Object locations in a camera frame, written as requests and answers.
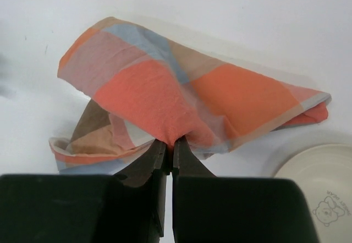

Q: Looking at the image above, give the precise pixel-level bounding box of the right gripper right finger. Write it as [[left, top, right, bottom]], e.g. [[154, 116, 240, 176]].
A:
[[172, 138, 319, 243]]

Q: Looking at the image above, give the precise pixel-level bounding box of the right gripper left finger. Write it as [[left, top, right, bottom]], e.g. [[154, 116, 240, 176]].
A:
[[1, 140, 167, 242]]

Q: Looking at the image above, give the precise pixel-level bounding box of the checkered orange blue cloth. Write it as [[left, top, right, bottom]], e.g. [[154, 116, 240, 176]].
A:
[[49, 17, 331, 174]]

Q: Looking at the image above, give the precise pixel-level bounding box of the cream ceramic plate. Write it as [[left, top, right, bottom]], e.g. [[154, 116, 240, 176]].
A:
[[274, 144, 351, 242]]

